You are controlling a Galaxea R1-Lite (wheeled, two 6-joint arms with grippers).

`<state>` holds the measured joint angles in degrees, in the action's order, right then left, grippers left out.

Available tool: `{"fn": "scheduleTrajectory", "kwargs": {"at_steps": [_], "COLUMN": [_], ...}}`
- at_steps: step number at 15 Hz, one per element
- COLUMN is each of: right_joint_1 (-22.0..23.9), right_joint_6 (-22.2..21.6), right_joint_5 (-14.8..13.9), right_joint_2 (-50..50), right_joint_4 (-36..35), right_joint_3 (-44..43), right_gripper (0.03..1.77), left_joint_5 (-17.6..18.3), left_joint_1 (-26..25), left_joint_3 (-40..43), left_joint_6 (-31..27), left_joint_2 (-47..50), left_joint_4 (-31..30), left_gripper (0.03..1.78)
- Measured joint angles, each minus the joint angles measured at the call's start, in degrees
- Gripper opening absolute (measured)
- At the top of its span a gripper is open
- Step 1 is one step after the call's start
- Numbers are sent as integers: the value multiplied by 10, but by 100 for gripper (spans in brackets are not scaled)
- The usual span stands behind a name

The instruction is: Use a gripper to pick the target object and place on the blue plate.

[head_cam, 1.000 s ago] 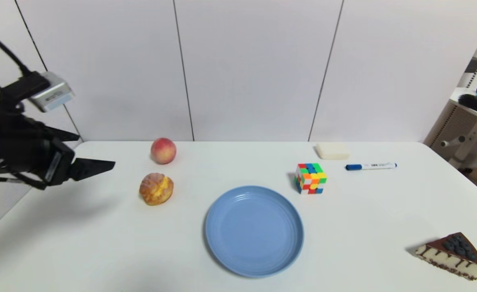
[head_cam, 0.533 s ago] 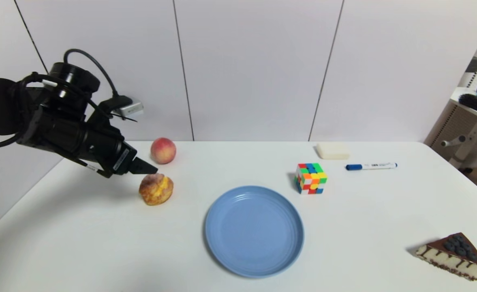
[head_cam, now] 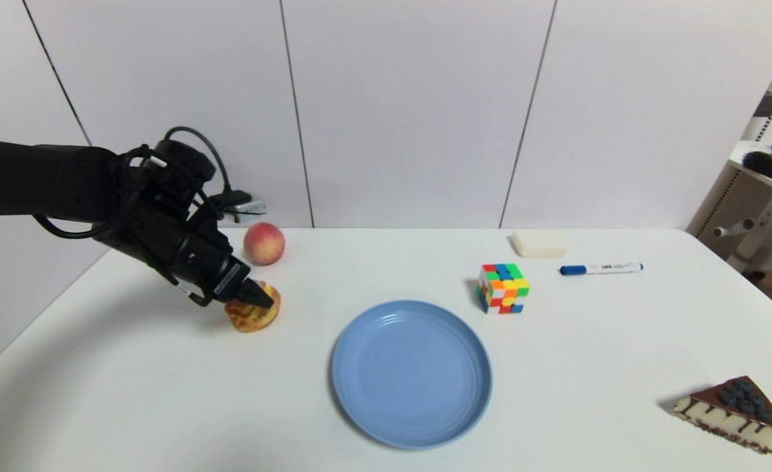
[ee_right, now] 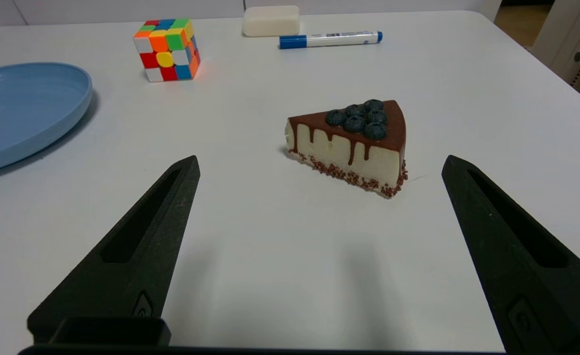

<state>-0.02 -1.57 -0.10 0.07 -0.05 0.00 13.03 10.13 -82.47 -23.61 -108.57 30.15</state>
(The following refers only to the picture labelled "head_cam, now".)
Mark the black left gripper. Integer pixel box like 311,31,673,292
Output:
171,231,275,308

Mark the golden cream puff bread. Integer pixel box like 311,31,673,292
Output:
224,281,282,333

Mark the blue round plate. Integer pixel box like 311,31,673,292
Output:
331,300,493,450

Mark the pink peach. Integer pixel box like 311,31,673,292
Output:
243,222,287,267

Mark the multicoloured puzzle cube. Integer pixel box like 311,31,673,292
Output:
477,264,530,315

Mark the white rectangular block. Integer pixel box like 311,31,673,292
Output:
511,230,567,259

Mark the white marker blue cap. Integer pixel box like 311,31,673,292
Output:
559,263,643,277

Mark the chocolate blueberry cake slice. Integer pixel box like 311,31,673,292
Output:
672,375,772,454

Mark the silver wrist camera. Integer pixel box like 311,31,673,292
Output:
218,189,268,216

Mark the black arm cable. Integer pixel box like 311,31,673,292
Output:
162,126,234,195

